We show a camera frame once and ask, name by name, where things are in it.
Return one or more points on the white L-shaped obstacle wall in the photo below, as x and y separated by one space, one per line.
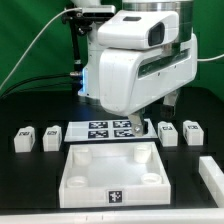
213 178

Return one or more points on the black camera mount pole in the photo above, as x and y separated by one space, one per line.
76 53

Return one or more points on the black mounted camera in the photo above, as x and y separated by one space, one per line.
90 14

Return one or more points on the white square table top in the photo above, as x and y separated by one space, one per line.
115 174

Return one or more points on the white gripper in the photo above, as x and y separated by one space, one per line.
123 91

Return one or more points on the white marker tag sheet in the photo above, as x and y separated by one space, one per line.
102 130

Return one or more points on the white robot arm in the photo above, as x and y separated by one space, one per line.
170 52

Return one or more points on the white front table rail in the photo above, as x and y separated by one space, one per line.
173 216

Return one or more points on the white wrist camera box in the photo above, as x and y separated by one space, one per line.
139 30

